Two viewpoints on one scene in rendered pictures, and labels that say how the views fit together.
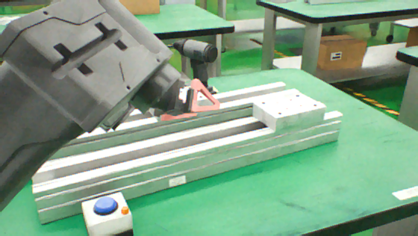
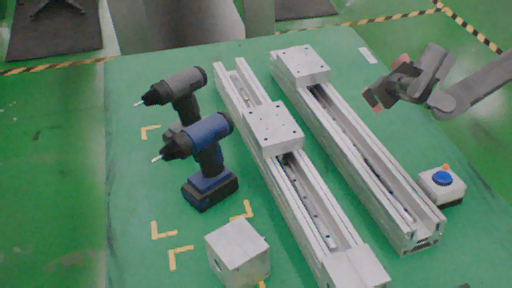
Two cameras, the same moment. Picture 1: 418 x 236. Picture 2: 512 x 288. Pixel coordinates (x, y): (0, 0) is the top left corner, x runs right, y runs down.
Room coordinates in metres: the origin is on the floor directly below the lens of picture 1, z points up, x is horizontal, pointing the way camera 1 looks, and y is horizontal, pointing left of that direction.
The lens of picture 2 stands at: (0.88, 1.03, 1.63)
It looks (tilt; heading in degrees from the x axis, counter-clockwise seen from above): 41 degrees down; 274
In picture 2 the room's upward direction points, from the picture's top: straight up
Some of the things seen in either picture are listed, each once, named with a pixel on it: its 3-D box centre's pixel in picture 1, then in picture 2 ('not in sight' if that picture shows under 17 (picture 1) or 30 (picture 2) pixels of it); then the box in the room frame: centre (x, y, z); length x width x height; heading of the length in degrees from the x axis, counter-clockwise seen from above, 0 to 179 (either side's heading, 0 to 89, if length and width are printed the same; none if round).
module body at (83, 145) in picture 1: (178, 121); (273, 147); (1.00, 0.09, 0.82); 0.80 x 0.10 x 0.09; 116
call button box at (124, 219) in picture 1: (106, 216); (436, 188); (0.59, 0.20, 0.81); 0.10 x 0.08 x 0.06; 26
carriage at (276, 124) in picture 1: (287, 115); (302, 69); (0.94, -0.22, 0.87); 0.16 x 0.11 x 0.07; 116
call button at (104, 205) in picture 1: (105, 206); (442, 178); (0.59, 0.20, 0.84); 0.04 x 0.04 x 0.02
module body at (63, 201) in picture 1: (206, 151); (338, 129); (0.83, 0.01, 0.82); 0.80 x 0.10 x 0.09; 116
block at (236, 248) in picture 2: not in sight; (243, 253); (1.02, 0.43, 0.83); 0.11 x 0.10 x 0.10; 41
